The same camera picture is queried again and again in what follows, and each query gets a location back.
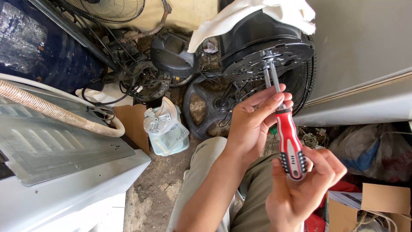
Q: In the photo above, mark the brown cardboard piece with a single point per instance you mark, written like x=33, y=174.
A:
x=133, y=124

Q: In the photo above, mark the black fan motor housing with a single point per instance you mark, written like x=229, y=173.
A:
x=257, y=42

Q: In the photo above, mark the rusty bent pipe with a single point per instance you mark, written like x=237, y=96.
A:
x=154, y=29

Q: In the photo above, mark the grey metal cabinet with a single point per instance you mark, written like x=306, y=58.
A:
x=360, y=58

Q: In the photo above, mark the white plastic jug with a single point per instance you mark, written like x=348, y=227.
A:
x=93, y=95

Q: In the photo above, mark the small green tool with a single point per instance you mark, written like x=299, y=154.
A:
x=273, y=130

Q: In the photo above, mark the white cloth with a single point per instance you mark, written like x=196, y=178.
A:
x=225, y=19

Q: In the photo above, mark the heap of old motor parts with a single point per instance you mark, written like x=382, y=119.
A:
x=141, y=77

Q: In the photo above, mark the clear plastic container with parts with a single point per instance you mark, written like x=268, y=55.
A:
x=167, y=132

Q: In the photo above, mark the person's left hand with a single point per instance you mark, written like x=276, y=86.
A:
x=246, y=129

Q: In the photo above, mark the black plastic motor cover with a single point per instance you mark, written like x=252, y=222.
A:
x=172, y=54

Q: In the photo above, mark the person's khaki trousers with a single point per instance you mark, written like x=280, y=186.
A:
x=254, y=183

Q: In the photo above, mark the black round fan base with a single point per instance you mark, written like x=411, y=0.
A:
x=201, y=106

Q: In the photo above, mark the red and white screwdriver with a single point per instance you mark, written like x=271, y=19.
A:
x=289, y=141

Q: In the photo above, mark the grey plastic bag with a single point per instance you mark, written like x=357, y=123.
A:
x=376, y=151

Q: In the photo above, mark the white washing machine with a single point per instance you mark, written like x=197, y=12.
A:
x=64, y=174

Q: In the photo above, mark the dark blue tarp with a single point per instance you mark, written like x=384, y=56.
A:
x=38, y=45

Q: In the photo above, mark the open cardboard box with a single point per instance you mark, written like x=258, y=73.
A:
x=383, y=199

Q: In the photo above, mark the person's right hand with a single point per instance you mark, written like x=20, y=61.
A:
x=296, y=199

